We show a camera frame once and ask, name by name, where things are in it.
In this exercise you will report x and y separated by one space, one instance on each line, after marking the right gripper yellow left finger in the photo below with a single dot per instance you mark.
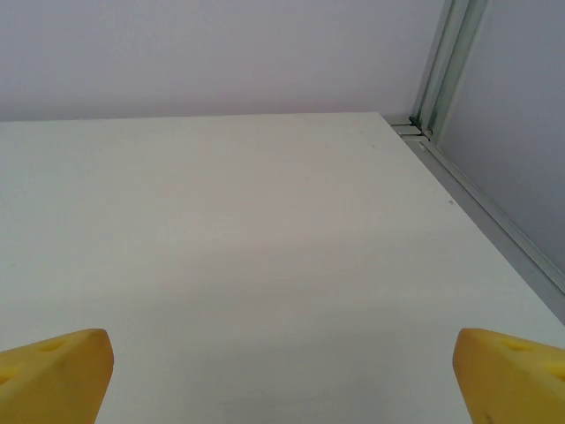
53 380

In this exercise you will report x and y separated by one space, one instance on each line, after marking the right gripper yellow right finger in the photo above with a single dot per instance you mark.
512 384

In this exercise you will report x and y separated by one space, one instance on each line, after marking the aluminium side rail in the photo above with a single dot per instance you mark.
485 207

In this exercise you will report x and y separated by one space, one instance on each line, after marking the aluminium frame post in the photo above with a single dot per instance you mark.
446 62

